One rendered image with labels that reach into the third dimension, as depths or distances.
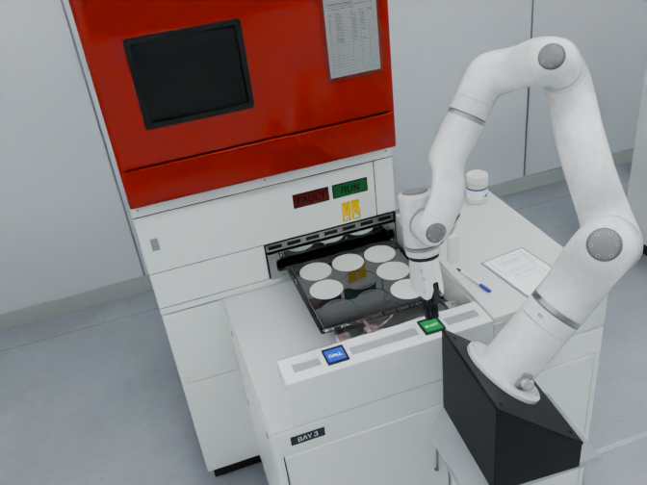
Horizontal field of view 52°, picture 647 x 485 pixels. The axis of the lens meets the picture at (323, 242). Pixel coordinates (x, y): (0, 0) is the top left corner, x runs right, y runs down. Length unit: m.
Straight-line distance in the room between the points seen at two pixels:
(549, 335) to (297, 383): 0.58
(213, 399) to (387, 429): 0.80
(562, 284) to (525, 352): 0.17
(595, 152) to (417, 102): 2.43
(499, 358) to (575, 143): 0.48
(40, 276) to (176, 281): 1.77
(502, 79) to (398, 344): 0.67
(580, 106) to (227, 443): 1.71
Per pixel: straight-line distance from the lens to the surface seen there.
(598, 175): 1.47
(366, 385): 1.68
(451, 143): 1.54
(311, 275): 2.06
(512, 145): 4.26
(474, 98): 1.54
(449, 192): 1.49
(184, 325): 2.20
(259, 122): 1.88
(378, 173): 2.12
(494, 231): 2.10
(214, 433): 2.52
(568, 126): 1.49
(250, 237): 2.08
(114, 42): 1.78
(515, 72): 1.50
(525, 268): 1.93
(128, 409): 3.14
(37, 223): 3.65
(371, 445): 1.83
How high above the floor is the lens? 2.04
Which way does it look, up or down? 31 degrees down
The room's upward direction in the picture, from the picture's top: 7 degrees counter-clockwise
